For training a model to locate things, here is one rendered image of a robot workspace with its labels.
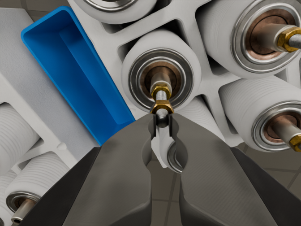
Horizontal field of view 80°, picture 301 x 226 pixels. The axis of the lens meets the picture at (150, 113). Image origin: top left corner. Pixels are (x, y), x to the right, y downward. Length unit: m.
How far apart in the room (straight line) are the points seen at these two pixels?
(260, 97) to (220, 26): 0.10
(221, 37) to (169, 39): 0.05
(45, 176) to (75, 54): 0.28
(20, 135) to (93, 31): 0.22
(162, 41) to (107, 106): 0.35
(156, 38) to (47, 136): 0.28
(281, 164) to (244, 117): 0.49
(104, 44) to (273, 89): 0.23
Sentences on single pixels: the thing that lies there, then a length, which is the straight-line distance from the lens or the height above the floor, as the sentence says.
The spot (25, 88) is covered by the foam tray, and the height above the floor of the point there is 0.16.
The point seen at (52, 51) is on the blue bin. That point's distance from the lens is 0.44.
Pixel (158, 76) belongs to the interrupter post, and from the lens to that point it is 0.20.
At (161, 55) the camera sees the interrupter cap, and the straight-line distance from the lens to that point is 0.20.
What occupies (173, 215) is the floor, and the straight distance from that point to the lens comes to 0.85.
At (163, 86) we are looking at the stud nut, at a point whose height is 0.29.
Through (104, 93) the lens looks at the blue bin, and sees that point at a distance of 0.50.
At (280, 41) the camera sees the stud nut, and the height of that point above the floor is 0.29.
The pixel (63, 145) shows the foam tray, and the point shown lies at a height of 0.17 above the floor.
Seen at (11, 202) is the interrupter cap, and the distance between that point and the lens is 0.44.
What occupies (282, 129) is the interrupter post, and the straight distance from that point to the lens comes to 0.27.
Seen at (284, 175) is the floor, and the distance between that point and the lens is 0.78.
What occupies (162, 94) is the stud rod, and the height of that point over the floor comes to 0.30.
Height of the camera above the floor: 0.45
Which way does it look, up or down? 62 degrees down
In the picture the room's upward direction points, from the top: 176 degrees counter-clockwise
